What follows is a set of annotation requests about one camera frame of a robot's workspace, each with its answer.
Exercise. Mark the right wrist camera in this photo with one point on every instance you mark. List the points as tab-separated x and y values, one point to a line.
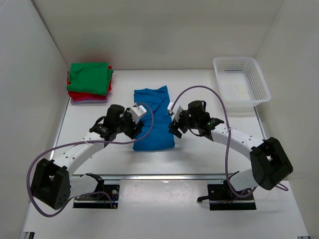
174	110

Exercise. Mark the white plastic mesh basket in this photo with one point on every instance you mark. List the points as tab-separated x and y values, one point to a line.
240	82

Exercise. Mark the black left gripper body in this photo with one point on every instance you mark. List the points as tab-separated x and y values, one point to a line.
127	120

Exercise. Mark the blue t-shirt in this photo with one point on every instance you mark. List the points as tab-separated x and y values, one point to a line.
156	122

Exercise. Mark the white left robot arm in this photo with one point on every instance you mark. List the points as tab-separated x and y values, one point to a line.
53	182

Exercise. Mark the folded purple t-shirt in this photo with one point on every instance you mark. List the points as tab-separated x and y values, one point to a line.
88	101

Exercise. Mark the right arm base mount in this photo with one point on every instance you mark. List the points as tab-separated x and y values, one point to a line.
220	198

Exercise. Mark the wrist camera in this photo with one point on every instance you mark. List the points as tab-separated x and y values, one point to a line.
174	110
137	112

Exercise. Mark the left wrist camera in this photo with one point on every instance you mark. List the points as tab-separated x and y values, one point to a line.
137	112

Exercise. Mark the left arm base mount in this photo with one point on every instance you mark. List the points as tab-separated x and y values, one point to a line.
92	191

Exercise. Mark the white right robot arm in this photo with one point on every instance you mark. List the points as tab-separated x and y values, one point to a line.
269	162

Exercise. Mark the folded green t-shirt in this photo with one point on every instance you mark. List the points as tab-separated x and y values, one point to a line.
91	77

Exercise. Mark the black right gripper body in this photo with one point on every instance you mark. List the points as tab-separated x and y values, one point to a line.
186	122

